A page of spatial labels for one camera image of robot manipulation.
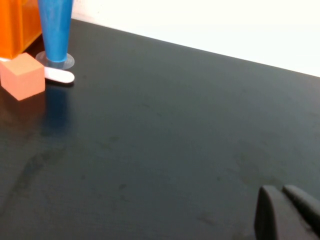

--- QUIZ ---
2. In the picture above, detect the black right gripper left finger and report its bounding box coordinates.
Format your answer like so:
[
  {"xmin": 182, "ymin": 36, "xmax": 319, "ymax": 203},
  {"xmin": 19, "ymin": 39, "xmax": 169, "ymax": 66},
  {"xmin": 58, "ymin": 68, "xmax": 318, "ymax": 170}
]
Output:
[{"xmin": 253, "ymin": 184, "xmax": 320, "ymax": 240}]

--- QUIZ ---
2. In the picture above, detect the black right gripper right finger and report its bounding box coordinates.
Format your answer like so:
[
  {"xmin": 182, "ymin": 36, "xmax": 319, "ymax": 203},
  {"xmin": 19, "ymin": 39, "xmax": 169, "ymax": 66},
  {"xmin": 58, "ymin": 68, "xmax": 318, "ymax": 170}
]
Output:
[{"xmin": 282, "ymin": 184, "xmax": 320, "ymax": 233}]

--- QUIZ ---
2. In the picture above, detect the orange plastic cutlery holder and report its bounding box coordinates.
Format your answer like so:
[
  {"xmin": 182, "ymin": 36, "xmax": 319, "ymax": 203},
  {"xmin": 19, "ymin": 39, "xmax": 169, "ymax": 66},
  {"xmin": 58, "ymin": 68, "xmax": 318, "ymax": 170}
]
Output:
[{"xmin": 0, "ymin": 0, "xmax": 43, "ymax": 61}]

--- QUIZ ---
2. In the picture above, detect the pink plastic fork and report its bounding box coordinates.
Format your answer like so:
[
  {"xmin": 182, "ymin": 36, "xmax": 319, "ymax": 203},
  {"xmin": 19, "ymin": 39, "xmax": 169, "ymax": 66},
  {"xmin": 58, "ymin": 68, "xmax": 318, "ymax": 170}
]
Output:
[{"xmin": 0, "ymin": 57, "xmax": 75, "ymax": 85}]

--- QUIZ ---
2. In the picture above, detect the orange foam cube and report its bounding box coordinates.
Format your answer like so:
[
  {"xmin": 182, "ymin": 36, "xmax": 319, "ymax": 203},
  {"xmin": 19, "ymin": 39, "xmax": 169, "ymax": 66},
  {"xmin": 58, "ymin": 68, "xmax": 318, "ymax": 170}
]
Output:
[{"xmin": 0, "ymin": 52, "xmax": 47, "ymax": 101}]

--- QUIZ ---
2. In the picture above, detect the blue paper cone cup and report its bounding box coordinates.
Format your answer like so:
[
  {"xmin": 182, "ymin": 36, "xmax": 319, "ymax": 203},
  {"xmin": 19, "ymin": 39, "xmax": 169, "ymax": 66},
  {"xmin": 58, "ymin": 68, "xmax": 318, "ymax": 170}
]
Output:
[{"xmin": 34, "ymin": 0, "xmax": 76, "ymax": 71}]

